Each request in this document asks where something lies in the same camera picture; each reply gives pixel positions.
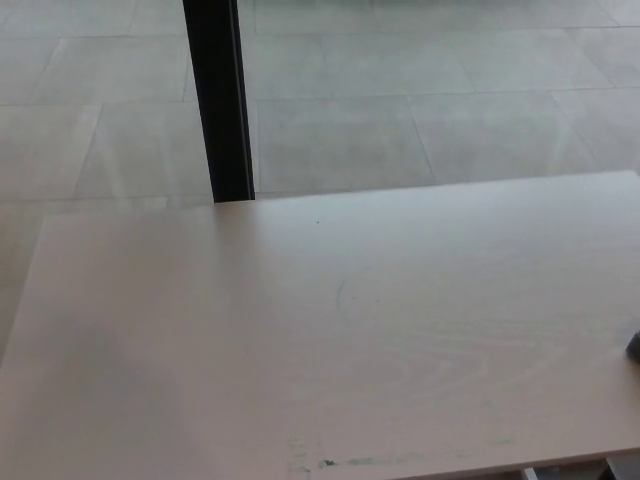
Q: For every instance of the black vertical window frame post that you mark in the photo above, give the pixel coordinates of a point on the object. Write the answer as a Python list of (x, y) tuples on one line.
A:
[(220, 100)]

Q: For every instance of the dark grey foam board eraser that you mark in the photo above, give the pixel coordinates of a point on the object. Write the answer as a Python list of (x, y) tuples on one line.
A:
[(635, 346)]

